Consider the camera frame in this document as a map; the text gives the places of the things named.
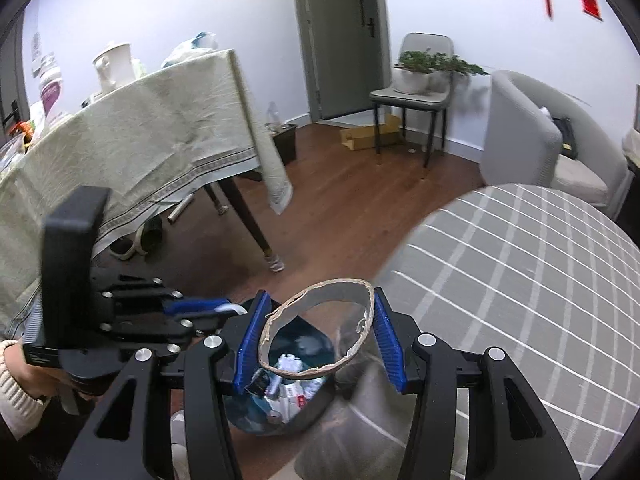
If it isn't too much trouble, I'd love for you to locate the person's left hand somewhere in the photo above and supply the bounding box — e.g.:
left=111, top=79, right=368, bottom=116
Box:
left=19, top=366, right=96, bottom=404

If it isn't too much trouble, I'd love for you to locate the white blue plastic bag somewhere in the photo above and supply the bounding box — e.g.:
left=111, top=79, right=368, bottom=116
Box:
left=160, top=32, right=219, bottom=69

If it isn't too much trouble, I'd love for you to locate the beige cloth covered table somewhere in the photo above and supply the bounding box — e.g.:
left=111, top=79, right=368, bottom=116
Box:
left=0, top=48, right=294, bottom=342

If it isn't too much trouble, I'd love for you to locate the person's dark clothing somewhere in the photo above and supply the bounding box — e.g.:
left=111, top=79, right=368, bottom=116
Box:
left=0, top=407, right=81, bottom=480

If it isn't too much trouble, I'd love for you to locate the purple white bottle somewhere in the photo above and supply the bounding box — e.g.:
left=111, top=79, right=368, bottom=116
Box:
left=37, top=52, right=66, bottom=116

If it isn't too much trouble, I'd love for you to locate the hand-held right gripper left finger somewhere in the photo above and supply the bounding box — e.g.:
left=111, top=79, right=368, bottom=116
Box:
left=57, top=289, right=272, bottom=480

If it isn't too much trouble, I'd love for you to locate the grey slipper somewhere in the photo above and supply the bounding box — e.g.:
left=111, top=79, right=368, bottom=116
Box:
left=135, top=214, right=164, bottom=256
left=108, top=236, right=136, bottom=261

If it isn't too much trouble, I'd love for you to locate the flat cardboard box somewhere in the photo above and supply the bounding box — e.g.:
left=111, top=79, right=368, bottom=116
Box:
left=339, top=114, right=404, bottom=152

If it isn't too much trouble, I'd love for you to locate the potted plant white pot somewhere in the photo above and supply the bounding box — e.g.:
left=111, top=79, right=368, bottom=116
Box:
left=430, top=52, right=490, bottom=86
left=392, top=49, right=436, bottom=95

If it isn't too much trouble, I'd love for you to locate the grey green door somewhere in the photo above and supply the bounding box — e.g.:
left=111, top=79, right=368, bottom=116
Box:
left=289, top=0, right=391, bottom=122

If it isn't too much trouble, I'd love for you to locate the brown cardboard tape roll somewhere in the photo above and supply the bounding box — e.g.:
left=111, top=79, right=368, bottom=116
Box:
left=257, top=277, right=376, bottom=379

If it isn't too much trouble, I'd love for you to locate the grey dining chair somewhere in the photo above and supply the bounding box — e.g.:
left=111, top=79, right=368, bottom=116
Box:
left=369, top=32, right=456, bottom=181

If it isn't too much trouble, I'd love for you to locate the bin with blue bag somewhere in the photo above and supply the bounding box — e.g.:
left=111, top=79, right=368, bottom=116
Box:
left=222, top=299, right=342, bottom=436

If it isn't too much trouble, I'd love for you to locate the black bag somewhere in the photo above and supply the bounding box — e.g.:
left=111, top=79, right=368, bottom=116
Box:
left=549, top=117, right=579, bottom=159

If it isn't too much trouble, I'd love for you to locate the person's left forearm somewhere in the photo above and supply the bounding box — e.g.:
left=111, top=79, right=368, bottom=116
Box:
left=0, top=339, right=52, bottom=442

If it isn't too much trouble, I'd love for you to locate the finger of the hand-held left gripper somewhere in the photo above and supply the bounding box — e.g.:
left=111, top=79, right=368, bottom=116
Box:
left=100, top=270, right=235, bottom=317
left=100, top=310, right=239, bottom=357

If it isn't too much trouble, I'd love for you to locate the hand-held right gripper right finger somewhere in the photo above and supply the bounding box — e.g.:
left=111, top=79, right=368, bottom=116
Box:
left=372, top=287, right=583, bottom=480

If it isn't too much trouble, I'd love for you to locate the shaggy grey cloth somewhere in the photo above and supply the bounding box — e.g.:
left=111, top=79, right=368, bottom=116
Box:
left=622, top=127, right=640, bottom=162

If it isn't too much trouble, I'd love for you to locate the black door handle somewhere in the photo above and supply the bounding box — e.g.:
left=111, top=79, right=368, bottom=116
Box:
left=357, top=0, right=379, bottom=39

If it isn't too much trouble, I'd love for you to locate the heap of discarded wrappers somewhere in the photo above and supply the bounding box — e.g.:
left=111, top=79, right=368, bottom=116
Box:
left=250, top=337, right=331, bottom=424

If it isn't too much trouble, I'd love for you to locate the black crate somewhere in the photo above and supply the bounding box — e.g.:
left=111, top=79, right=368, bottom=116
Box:
left=267, top=122, right=299, bottom=166

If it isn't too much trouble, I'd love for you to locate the grey armchair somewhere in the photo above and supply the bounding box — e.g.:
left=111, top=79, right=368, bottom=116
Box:
left=480, top=69, right=632, bottom=221

